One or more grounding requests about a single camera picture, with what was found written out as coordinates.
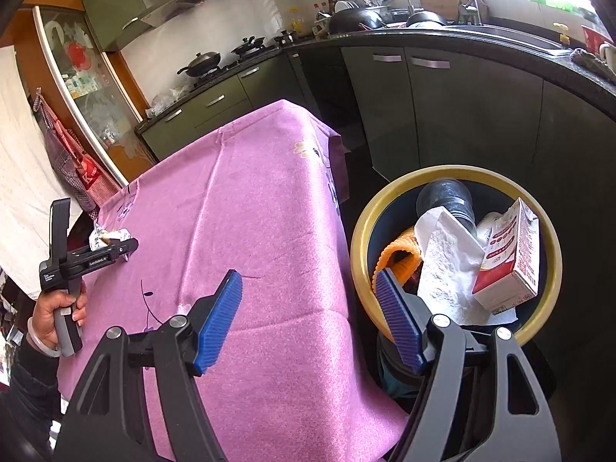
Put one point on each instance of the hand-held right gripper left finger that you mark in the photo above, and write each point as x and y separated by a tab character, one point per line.
219	322

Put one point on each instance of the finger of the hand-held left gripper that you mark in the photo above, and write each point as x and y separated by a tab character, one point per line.
129	245

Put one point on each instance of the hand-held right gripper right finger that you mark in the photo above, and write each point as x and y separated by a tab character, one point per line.
397	317

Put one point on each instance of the snack wrapper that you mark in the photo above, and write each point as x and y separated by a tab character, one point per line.
106	237

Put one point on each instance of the orange waffle cloth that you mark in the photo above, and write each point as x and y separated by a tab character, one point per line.
399	250

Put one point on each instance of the white paper tissue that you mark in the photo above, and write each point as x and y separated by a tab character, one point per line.
442	260

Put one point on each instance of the yellow rimmed trash bin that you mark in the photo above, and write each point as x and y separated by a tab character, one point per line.
358	250

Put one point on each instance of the clear plastic bottle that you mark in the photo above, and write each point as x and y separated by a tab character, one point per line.
445	197

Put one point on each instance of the red and white milk carton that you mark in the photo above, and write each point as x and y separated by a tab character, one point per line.
510	250

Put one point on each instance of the person's left forearm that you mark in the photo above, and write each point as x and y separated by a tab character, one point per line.
29	385

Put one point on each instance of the person's left hand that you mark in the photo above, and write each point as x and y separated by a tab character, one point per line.
45	320

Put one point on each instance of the white jade bangle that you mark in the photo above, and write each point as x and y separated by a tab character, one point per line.
36	341

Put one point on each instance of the red checked apron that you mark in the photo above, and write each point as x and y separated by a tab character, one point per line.
91	173

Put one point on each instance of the white hanging cloth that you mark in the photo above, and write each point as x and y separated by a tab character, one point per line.
19	178

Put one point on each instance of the pink floral tablecloth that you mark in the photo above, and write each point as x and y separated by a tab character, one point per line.
264	211

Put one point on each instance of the clear plastic bag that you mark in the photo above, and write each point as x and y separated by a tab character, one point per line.
168	101

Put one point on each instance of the glass sliding door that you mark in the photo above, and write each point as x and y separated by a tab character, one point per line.
96	86

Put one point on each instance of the black lidded wok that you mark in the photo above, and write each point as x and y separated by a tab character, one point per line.
202	62

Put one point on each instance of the black gas stove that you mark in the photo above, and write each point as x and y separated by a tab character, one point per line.
231	66

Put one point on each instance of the black lidded frying pan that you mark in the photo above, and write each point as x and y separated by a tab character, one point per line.
248	45

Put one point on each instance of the small lidded pot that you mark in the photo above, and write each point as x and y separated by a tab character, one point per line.
285	38

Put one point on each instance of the yellow oil bottle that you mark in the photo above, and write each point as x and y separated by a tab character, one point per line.
299	26

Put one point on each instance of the black cooking pot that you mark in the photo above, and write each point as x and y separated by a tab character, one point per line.
426	19

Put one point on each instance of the large black wok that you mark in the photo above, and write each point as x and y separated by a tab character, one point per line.
356	20

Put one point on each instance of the steel kitchen sink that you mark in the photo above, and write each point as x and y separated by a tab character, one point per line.
524	36

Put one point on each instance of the row of sauce bottles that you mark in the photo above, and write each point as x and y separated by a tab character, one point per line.
327	7

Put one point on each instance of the dish rack with plates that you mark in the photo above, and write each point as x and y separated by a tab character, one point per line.
351	6

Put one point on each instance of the dark dishcloth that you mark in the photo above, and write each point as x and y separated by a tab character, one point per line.
592	62

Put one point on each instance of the small cream water tap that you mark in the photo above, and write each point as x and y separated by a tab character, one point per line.
563	36

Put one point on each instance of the white mug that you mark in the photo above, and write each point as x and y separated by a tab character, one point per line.
609	55

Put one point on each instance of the red cup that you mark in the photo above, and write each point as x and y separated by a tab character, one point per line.
594	38

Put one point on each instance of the green plastic containers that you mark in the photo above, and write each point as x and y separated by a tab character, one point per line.
558	2

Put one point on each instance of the green wall cabinet unit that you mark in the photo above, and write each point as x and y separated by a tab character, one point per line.
110	5

